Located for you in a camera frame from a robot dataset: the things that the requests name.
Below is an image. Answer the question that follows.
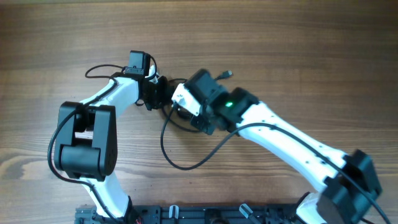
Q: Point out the thick black USB cable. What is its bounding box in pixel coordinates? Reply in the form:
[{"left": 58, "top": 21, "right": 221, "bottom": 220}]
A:
[{"left": 160, "top": 77, "right": 203, "bottom": 134}]

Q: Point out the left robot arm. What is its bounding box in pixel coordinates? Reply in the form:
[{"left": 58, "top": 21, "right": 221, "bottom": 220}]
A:
[{"left": 47, "top": 50, "right": 173, "bottom": 223}]

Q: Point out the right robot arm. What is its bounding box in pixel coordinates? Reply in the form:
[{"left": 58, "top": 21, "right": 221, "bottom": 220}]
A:
[{"left": 172, "top": 69, "right": 382, "bottom": 223}]

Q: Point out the left camera cable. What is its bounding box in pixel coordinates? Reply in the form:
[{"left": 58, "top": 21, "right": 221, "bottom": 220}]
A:
[{"left": 47, "top": 54, "right": 159, "bottom": 223}]

